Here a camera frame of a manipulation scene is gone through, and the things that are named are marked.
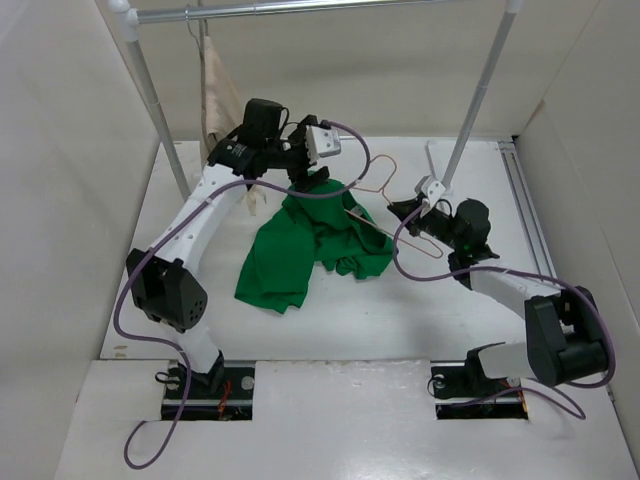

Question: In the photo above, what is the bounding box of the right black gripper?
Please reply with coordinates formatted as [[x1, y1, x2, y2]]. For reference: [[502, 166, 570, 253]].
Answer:
[[387, 196, 463, 251]]

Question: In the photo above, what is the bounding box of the green t shirt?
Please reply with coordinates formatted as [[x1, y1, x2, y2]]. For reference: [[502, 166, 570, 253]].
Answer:
[[234, 179, 393, 314]]

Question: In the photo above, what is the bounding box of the pink wire hanger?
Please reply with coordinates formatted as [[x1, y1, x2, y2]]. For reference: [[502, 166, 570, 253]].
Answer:
[[354, 154, 444, 259]]

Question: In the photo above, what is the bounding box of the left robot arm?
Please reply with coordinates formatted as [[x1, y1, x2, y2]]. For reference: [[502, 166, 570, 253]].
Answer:
[[126, 99, 341, 397]]

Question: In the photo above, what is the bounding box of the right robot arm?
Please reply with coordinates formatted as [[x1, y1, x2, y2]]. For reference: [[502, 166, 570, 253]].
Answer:
[[388, 195, 617, 389]]

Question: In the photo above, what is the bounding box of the grey plastic hanger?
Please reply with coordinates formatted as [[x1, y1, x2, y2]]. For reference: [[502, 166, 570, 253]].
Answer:
[[185, 4, 208, 142]]

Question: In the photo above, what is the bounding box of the beige ribbed garment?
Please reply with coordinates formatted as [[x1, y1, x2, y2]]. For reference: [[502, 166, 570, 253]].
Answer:
[[200, 34, 269, 216]]

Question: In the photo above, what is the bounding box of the metal clothes rack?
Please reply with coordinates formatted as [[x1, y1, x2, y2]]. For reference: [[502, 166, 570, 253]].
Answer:
[[107, 1, 523, 197]]

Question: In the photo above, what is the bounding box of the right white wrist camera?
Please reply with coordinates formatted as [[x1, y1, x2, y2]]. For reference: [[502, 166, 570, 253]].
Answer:
[[414, 175, 447, 216]]

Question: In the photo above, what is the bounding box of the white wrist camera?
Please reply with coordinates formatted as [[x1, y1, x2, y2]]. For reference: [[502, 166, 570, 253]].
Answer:
[[305, 126, 342, 165], [414, 175, 447, 216]]

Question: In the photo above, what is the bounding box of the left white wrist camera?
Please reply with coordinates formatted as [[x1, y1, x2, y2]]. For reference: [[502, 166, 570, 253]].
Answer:
[[305, 126, 342, 165]]

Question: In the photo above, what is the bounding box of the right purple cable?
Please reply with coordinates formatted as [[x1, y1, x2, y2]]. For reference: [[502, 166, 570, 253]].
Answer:
[[392, 199, 616, 421]]

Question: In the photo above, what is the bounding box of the purple cable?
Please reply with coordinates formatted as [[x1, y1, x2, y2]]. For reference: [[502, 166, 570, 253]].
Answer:
[[113, 119, 374, 471], [392, 199, 616, 421]]

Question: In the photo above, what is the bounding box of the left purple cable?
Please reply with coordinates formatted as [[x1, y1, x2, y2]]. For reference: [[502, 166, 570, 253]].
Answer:
[[113, 119, 374, 471]]

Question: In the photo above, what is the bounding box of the aluminium rail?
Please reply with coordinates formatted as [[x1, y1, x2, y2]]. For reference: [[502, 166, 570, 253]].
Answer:
[[498, 140, 556, 277]]

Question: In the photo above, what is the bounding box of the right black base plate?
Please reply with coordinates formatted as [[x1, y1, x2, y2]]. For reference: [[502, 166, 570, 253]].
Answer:
[[427, 363, 528, 420]]

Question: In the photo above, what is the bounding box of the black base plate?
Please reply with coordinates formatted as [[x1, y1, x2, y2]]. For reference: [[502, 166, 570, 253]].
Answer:
[[427, 363, 528, 420], [154, 361, 256, 422]]

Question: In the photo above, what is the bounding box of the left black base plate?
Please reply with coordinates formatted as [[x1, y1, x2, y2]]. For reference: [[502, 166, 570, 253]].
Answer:
[[154, 361, 256, 422]]

